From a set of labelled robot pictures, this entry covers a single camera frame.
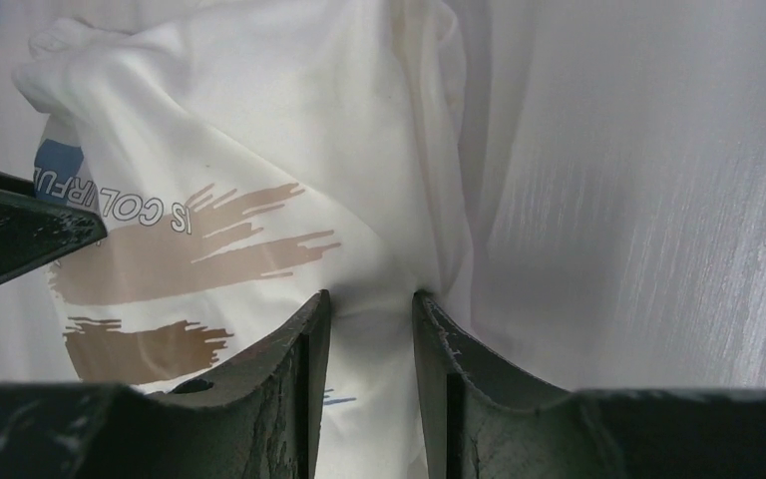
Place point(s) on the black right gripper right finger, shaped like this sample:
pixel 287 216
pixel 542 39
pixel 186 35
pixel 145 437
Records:
pixel 483 417

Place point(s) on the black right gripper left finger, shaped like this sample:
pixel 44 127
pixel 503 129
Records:
pixel 257 415

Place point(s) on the white printed t shirt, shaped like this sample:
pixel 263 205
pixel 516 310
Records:
pixel 243 155

